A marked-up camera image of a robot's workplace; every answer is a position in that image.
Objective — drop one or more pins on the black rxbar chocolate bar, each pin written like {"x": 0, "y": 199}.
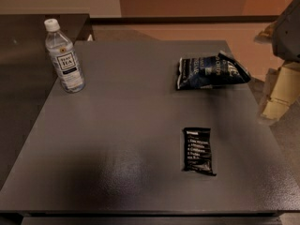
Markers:
{"x": 197, "y": 150}

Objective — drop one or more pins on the dark blue chip bag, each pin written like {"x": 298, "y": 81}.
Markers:
{"x": 211, "y": 71}

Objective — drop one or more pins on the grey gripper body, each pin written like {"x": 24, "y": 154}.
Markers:
{"x": 288, "y": 32}

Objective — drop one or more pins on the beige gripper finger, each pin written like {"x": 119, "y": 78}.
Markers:
{"x": 287, "y": 88}
{"x": 270, "y": 109}

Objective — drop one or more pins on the clear tea bottle white cap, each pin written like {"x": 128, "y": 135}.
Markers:
{"x": 64, "y": 58}

